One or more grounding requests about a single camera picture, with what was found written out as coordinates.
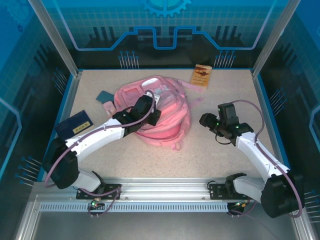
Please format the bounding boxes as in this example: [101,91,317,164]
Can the pink student backpack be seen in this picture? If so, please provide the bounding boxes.
[113,76,205,151]

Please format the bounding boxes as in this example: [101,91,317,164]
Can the small pink box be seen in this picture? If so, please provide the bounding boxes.
[103,101,118,116]

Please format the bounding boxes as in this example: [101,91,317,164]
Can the dark teal notebook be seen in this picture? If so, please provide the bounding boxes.
[95,90,116,105]

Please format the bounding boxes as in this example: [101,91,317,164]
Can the orange brown paperback book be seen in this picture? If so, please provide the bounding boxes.
[189,63,213,92]

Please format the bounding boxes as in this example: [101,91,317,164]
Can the navy book with yellow label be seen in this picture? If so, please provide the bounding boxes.
[54,109,95,139]

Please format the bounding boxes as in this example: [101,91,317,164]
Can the small green-lit controller board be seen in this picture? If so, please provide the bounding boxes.
[228,199,251,210]
[87,197,105,210]

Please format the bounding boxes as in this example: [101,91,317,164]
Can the aluminium side rail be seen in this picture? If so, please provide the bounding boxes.
[251,69,296,182]
[37,71,82,182]

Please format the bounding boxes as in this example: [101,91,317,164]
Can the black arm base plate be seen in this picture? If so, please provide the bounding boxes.
[209,182,251,200]
[76,183,123,200]

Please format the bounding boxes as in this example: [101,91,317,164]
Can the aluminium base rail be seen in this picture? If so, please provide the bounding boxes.
[33,176,266,202]

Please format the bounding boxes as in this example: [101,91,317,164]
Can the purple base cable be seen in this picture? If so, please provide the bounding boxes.
[226,199,258,219]
[79,181,124,219]

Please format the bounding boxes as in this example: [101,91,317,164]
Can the slotted grey cable duct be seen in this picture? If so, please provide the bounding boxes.
[39,202,230,213]

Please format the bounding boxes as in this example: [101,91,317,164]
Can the aluminium frame post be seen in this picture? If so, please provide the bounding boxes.
[251,0,302,78]
[27,0,83,78]

